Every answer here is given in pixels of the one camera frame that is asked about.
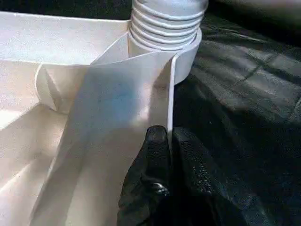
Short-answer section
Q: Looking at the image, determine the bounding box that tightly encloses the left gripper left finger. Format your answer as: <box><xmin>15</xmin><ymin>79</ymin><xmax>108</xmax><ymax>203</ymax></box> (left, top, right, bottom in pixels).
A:
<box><xmin>117</xmin><ymin>125</ymin><xmax>174</xmax><ymax>226</ymax></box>

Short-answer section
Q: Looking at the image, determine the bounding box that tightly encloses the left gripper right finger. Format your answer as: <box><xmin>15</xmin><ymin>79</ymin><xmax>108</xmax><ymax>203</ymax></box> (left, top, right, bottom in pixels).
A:
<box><xmin>172</xmin><ymin>127</ymin><xmax>278</xmax><ymax>226</ymax></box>

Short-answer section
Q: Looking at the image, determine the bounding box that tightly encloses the white plastic table leg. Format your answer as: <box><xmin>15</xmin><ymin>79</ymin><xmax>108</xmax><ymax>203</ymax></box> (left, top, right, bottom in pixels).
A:
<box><xmin>128</xmin><ymin>0</ymin><xmax>210</xmax><ymax>53</ymax></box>

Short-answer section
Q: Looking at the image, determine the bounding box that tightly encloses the white plastic table top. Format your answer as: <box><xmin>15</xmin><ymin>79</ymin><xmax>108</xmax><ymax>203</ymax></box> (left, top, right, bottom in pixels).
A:
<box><xmin>0</xmin><ymin>10</ymin><xmax>204</xmax><ymax>226</ymax></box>

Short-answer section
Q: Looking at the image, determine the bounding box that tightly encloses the black work mat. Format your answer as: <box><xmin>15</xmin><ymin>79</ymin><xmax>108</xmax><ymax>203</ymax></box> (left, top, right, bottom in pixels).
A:
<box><xmin>0</xmin><ymin>0</ymin><xmax>301</xmax><ymax>226</ymax></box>

